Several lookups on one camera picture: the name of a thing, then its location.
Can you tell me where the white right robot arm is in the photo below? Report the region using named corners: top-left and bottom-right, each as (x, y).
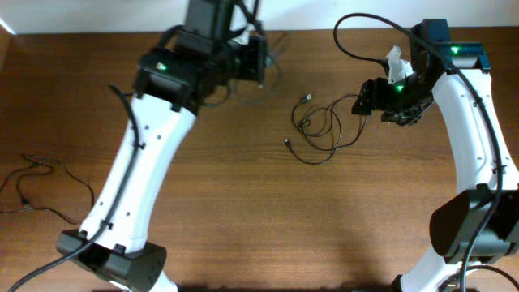
top-left (352, 19), bottom-right (518, 291)

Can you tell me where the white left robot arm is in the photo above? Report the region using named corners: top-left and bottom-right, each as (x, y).
top-left (57, 1), bottom-right (268, 291)

